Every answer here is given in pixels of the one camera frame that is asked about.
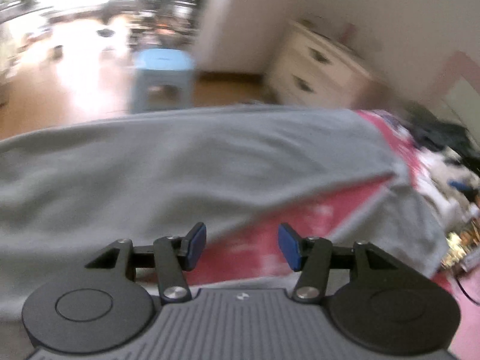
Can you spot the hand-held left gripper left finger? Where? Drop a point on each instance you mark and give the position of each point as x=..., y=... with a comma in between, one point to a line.
x=197, y=245

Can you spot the black gold printed packet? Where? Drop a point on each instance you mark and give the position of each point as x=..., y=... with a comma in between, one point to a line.
x=463, y=247

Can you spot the white cloth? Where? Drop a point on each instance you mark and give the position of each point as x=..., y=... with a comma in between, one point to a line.
x=438, y=195

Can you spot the pink floral blanket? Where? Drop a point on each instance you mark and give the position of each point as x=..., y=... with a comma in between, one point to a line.
x=262, y=240

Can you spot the wheelchair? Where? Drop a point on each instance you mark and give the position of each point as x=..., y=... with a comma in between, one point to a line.
x=165, y=15

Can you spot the cream nightstand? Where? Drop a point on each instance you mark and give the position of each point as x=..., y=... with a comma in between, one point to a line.
x=318, y=71

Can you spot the light blue plastic stool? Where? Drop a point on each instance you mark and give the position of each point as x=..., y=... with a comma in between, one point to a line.
x=163, y=60

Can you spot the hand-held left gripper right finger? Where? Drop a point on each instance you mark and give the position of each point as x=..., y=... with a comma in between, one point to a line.
x=290, y=245

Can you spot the dark green cloth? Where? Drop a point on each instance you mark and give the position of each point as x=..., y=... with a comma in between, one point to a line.
x=438, y=127

